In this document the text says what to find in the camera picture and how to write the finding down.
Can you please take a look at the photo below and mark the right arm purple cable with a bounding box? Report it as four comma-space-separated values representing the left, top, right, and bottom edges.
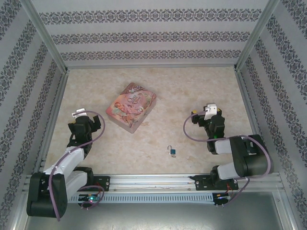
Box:
183, 111, 273, 208

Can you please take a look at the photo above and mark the grey slotted cable duct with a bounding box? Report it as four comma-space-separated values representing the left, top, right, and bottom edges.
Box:
67, 193, 214, 205

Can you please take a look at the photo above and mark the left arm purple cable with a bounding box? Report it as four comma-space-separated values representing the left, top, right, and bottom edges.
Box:
48, 110, 107, 222

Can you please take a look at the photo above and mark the aluminium frame post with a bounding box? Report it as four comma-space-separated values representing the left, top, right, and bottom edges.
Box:
234, 0, 281, 71
19, 0, 70, 74

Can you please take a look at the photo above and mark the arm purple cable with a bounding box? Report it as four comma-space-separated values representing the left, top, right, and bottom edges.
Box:
48, 110, 107, 222
183, 111, 273, 208

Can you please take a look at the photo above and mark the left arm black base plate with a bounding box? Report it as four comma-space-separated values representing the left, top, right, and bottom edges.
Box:
91, 175, 111, 192

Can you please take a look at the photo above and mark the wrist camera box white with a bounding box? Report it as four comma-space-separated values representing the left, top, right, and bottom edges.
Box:
204, 103, 218, 120
71, 109, 87, 118

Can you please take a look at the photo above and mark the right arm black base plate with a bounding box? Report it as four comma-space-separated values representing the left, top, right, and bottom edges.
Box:
189, 174, 239, 192

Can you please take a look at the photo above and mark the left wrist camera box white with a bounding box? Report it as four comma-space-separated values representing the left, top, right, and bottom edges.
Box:
71, 109, 87, 118

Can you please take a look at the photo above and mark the grey metal sheet shelf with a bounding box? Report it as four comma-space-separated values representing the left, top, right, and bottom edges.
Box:
12, 191, 297, 230

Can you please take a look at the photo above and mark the right controller board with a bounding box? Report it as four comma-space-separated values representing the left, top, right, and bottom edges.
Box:
213, 193, 231, 207

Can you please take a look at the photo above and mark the left controller board green light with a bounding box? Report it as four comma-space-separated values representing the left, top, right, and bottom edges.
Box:
78, 194, 100, 204

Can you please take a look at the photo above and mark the aluminium mounting rail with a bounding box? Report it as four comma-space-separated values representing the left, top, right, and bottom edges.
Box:
23, 172, 285, 193

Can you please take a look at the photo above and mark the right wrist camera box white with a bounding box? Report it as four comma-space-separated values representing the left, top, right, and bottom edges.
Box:
204, 103, 218, 120

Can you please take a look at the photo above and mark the aluminium frame side rail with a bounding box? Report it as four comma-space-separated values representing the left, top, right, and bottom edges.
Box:
32, 70, 70, 175
234, 68, 274, 173

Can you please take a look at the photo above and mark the aluminium frame back rail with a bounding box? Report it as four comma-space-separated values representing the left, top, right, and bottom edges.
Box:
66, 63, 238, 70

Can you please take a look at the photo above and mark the pink illustrated tin box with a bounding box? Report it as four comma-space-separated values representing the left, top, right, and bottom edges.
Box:
105, 82, 158, 134

